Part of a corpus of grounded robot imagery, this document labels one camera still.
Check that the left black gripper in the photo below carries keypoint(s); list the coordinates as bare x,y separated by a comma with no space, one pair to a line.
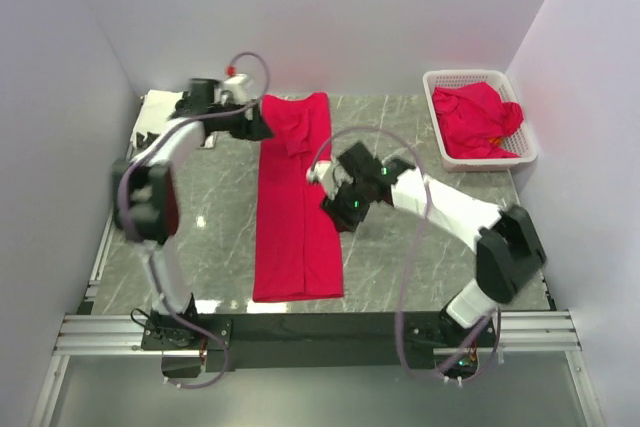
254,129

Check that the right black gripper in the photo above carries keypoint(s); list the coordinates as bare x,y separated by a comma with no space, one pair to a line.
339,216

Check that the red t-shirt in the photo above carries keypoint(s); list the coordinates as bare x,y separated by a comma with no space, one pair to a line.
298,250

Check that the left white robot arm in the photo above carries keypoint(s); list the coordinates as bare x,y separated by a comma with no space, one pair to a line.
146,207

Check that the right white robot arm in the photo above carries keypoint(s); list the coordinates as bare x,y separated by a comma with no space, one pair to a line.
504,240

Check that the red shirts in basket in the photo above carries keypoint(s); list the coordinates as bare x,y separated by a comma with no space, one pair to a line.
474,121

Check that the folded white printed t-shirt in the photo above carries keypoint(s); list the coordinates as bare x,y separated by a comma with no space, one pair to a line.
158,108

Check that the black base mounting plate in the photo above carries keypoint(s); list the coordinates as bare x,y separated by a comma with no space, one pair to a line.
280,340

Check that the white plastic laundry basket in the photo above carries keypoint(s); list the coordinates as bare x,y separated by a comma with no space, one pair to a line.
522,143

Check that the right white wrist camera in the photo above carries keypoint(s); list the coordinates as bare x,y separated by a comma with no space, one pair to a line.
324,174

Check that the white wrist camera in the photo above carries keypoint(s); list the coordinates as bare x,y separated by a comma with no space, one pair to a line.
324,174
234,89

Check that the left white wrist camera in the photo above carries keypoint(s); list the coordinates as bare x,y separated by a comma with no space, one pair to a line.
234,89

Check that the aluminium frame rail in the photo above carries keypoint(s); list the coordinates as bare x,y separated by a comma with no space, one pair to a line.
111,335

